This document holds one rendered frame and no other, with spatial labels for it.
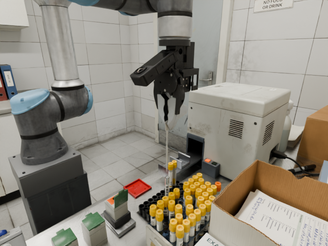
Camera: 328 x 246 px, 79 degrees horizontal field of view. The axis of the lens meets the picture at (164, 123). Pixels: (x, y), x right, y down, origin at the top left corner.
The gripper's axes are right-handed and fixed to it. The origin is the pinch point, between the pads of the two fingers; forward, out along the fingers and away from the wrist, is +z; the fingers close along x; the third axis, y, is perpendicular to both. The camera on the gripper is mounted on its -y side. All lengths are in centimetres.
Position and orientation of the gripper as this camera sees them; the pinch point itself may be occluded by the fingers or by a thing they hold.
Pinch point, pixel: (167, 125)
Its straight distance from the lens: 49.9
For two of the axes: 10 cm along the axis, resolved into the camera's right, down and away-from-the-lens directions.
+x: -6.9, -2.5, 6.7
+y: 7.2, -2.4, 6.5
